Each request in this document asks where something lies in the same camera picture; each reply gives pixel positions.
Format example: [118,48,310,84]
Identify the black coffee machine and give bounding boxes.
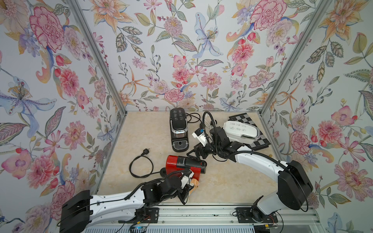
[170,108,189,152]

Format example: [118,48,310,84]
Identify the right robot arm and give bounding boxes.
[192,111,313,222]

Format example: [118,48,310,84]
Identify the black power cable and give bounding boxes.
[186,113,202,124]

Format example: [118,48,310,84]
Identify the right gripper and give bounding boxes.
[187,141,223,162]

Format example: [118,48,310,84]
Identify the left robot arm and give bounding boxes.
[58,170,194,233]

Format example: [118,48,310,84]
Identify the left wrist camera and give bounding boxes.
[181,172,194,189]

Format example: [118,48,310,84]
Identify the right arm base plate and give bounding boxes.
[232,207,278,224]

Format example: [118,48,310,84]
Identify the white coffee machine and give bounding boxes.
[223,121,260,140]

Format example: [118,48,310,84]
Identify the red machine black cable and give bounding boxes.
[129,148,168,179]

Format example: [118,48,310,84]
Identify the blue striped cloth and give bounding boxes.
[189,179,200,195]

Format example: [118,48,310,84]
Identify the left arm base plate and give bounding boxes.
[129,207,159,224]

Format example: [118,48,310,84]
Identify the red coffee machine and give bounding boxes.
[165,155,207,181]

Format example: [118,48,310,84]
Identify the black white chessboard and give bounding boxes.
[227,113,271,151]

